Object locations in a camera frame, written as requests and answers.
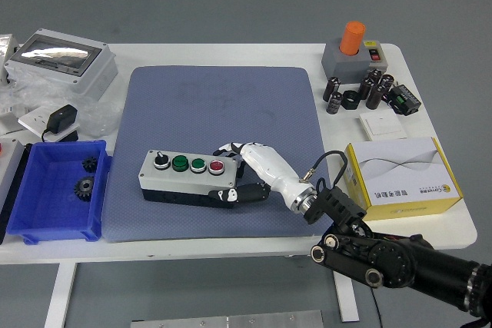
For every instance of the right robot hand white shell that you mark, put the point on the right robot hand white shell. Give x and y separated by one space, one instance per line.
273 170

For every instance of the grey four-button control box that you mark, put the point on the grey four-button control box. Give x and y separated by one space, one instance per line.
184 181

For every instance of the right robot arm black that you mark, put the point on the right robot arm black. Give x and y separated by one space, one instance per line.
396 262

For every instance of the grey box with red button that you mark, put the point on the grey box with red button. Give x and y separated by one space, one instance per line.
9 166

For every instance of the grey-blue table mat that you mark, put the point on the grey-blue table mat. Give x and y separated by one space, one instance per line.
215 113

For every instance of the black cylindrical capacitor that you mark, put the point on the black cylindrical capacitor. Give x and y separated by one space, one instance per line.
375 75
334 103
331 89
366 88
375 97
386 83

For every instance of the grey base block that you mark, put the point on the grey base block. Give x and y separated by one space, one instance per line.
342 65

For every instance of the yellow and white cardboard box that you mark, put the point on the yellow and white cardboard box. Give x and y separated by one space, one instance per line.
407 174

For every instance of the black module green terminal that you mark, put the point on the black module green terminal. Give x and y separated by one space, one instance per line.
405 98

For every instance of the white table leg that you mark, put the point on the white table leg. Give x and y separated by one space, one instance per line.
59 297
348 305

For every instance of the orange cylinder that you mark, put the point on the orange cylinder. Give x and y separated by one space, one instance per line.
351 38

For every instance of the silver metal plate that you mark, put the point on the silver metal plate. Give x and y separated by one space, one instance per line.
230 321

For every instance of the small black bevel gear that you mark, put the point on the small black bevel gear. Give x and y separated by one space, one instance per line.
90 164

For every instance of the clear plastic bag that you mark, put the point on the clear plastic bag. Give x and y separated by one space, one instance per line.
96 116

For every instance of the large black bevel gear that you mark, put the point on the large black bevel gear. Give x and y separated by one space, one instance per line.
84 188

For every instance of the black power adapter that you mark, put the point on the black power adapter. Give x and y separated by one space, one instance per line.
61 117

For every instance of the blue plastic bin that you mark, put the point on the blue plastic bin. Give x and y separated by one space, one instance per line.
42 205

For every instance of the white socket plate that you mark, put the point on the white socket plate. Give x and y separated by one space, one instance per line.
32 118

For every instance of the white wall switch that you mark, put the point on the white wall switch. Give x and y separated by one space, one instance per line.
382 125

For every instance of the grey switch box yellow label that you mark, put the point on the grey switch box yellow label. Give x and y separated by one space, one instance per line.
378 61

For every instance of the grey enclosure with clear window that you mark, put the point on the grey enclosure with clear window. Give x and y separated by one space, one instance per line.
96 78

